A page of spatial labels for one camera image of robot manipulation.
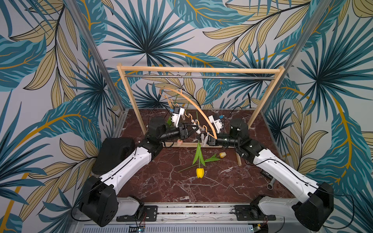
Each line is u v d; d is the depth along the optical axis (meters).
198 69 0.52
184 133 0.62
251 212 0.67
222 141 0.61
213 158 0.93
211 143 0.61
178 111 0.64
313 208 0.38
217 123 0.65
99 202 0.39
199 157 0.66
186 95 1.13
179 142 0.84
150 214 0.73
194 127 0.68
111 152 0.91
